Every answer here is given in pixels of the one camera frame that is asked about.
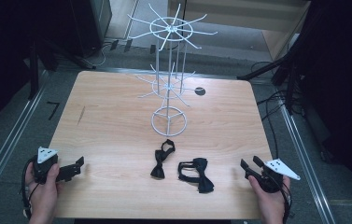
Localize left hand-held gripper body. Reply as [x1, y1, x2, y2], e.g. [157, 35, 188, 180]
[32, 146, 60, 185]

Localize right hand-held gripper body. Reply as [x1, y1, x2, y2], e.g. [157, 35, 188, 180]
[257, 158, 302, 194]

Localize person's right hand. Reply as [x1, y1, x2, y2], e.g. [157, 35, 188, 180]
[247, 175, 291, 218]

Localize person's left hand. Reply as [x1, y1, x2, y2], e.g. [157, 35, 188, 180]
[26, 162, 62, 218]

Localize wide black bow tie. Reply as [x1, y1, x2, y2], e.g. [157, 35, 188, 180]
[177, 157, 216, 194]

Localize slim black bow tie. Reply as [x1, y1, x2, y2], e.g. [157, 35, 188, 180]
[149, 138, 176, 180]

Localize black metal stand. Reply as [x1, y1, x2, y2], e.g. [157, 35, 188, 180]
[236, 36, 313, 117]
[27, 35, 97, 101]

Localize dark cabinet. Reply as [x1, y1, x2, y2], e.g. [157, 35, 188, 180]
[65, 0, 113, 60]

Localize light wooden shelf unit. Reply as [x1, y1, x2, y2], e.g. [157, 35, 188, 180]
[167, 0, 312, 62]

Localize left hand-held gripper black cable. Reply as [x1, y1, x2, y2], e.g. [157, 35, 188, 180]
[20, 157, 38, 220]

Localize hand-held gripper black cable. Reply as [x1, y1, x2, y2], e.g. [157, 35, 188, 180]
[20, 157, 38, 220]
[279, 181, 293, 224]

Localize right hand-held gripper black cable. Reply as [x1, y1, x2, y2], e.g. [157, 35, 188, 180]
[279, 181, 293, 224]

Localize metal floor rail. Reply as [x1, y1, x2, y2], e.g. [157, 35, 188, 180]
[279, 104, 337, 224]
[0, 69, 49, 208]

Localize black floor cables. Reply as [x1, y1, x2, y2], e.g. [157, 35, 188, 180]
[250, 60, 291, 161]

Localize white floor cable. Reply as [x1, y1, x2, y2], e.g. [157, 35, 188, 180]
[93, 42, 113, 68]

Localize white wire display rack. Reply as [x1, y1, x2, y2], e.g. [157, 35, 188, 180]
[126, 3, 218, 138]

